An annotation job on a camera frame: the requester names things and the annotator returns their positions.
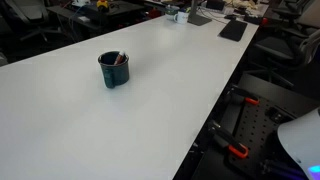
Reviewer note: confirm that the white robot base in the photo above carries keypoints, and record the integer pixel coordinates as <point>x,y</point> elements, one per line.
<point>300,141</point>

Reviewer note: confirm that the dark blue-green mug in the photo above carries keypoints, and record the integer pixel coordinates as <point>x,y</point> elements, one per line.
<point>121,74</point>

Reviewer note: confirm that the white coffee mug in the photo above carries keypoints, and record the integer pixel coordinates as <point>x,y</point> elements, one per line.
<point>181,17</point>

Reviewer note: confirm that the grey-green bowl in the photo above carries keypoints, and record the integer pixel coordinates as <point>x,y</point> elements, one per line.
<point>171,10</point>

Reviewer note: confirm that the grey monitor stand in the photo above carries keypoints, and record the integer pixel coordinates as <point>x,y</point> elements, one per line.
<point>198,19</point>

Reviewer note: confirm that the black office desk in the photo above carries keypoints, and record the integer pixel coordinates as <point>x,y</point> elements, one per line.
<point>126,8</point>

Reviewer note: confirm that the black keyboard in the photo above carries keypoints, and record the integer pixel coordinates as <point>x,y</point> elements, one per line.
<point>233,30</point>

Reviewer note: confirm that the black computer mouse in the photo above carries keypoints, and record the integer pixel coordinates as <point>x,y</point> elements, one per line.
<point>230,16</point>

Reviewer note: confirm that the yellow small object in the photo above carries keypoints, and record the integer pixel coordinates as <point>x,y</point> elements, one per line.
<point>102,4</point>

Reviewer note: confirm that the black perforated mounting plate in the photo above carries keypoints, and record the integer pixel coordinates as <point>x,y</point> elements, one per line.
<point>256,130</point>

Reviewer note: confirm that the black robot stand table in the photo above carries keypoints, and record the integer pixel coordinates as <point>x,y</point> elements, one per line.
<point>276,91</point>

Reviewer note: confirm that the black connector block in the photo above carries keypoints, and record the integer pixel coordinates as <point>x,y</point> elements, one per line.
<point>278,115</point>

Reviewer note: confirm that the black office chair grey armrest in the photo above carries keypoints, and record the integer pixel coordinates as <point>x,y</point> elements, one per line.
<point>276,49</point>

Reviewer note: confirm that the small red object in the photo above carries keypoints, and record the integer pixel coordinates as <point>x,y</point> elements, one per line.
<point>264,21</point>

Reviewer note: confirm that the black mesh office chair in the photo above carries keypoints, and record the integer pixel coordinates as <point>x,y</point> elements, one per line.
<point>290,11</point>

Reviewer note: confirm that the dark grey office chair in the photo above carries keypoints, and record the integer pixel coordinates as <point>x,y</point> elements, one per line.
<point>30,10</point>

